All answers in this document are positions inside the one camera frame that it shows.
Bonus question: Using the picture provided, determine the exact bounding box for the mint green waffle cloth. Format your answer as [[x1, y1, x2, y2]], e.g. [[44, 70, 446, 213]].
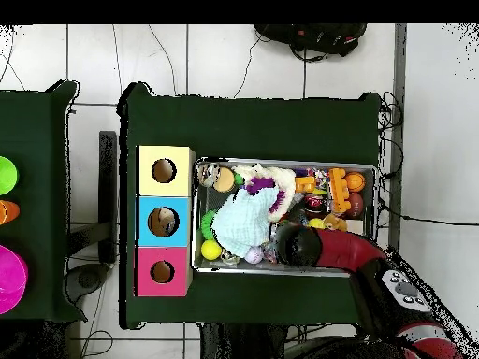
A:
[[210, 184, 282, 258]]

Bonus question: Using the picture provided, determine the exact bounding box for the green spiky rubber ball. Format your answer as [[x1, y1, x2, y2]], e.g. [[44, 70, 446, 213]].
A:
[[200, 209, 218, 240]]

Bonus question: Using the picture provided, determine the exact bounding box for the wooden box with three holes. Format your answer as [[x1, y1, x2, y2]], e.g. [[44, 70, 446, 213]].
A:
[[133, 145, 196, 298]]

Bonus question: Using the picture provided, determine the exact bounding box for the purple spiky monster toy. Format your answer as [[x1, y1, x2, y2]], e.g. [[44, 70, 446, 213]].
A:
[[244, 176, 287, 213]]

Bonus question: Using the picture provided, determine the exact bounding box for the cream knitted cloth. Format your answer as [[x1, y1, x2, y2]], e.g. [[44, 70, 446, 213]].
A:
[[233, 162, 297, 223]]

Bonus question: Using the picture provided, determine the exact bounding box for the dark green table cloth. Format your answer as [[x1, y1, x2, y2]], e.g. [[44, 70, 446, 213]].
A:
[[117, 81, 383, 330], [0, 80, 87, 323]]

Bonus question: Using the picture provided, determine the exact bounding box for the brown plush monkey toy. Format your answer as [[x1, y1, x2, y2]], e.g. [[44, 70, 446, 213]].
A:
[[323, 213, 348, 232]]

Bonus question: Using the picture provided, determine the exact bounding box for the long orange building block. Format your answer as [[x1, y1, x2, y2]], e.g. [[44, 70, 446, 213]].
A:
[[327, 167, 352, 213]]

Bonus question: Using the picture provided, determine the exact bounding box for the small orange basketball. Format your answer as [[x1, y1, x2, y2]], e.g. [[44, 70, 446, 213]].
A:
[[344, 171, 367, 193]]

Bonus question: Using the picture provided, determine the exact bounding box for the black upright panel on stand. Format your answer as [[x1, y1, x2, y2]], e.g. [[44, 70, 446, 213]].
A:
[[65, 130, 120, 304]]

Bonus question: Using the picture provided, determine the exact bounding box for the black backpack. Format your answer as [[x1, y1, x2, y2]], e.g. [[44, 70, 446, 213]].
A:
[[254, 23, 368, 61]]

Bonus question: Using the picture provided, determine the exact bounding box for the orange plastic cone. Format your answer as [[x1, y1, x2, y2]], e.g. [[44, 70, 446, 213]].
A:
[[0, 199, 21, 226]]

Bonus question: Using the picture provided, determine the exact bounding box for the green plastic cup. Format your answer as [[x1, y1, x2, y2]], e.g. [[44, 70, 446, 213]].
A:
[[0, 155, 19, 196]]

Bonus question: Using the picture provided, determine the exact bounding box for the magenta plastic bowl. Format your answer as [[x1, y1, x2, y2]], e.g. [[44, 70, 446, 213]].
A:
[[0, 244, 29, 315]]

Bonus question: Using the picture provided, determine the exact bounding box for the shallow wire mesh bin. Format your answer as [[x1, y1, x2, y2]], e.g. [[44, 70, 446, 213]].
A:
[[190, 156, 378, 279]]

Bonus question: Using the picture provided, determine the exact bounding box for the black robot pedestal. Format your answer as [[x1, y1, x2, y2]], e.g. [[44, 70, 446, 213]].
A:
[[199, 323, 289, 359]]

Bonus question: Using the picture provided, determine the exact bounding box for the black cable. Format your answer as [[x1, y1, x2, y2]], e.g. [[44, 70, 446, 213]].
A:
[[375, 197, 479, 228]]

